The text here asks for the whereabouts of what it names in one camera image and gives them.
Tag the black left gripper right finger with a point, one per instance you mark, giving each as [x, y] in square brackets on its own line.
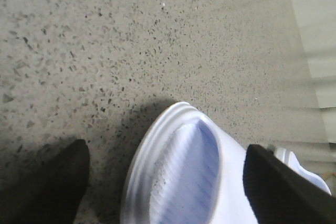
[277, 194]

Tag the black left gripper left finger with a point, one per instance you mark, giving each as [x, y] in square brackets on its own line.
[53, 193]

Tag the light blue slipper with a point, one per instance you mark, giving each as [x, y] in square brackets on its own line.
[188, 170]

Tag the beige pleated curtain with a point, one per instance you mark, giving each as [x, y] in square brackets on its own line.
[316, 23]

